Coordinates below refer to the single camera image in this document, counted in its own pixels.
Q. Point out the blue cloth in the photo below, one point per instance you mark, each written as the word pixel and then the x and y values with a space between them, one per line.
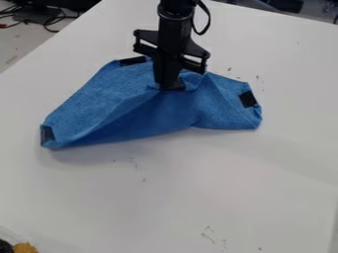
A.
pixel 132 108

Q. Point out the black toy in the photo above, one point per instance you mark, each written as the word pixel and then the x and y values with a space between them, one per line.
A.
pixel 5 247

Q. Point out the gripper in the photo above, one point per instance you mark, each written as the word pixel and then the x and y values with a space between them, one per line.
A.
pixel 174 36

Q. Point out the yellow toy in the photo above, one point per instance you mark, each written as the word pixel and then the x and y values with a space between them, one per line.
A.
pixel 24 248

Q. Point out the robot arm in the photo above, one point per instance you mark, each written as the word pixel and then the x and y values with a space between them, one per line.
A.
pixel 176 6

